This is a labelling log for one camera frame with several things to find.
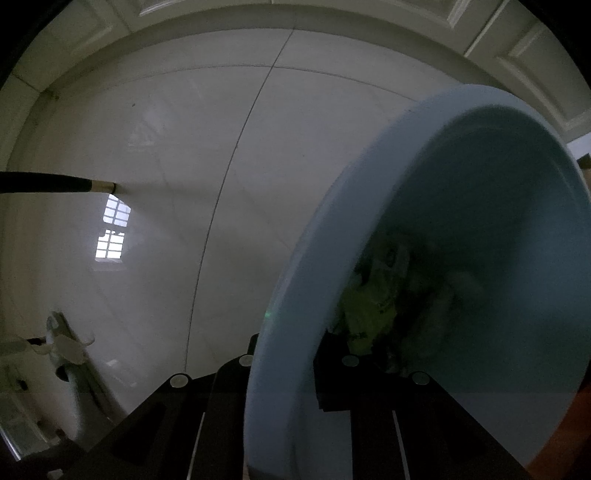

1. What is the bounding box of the grey metal pole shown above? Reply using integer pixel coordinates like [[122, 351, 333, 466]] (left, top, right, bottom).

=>
[[50, 314, 123, 418]]

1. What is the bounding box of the black table leg gold tip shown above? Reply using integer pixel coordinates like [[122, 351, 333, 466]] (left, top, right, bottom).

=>
[[0, 172, 117, 196]]

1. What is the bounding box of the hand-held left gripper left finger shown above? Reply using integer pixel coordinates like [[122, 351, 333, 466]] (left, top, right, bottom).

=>
[[69, 332, 259, 480]]

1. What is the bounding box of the light blue plastic bin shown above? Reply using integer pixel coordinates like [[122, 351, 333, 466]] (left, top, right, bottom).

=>
[[244, 84, 591, 480]]

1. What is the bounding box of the green snack packet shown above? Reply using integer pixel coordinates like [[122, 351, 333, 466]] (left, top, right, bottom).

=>
[[341, 274, 400, 357]]

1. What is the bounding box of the white plastic fitting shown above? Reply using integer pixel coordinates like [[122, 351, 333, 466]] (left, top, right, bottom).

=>
[[31, 311, 96, 371]]

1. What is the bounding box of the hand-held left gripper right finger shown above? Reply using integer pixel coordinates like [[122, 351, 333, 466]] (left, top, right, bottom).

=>
[[314, 330, 532, 480]]

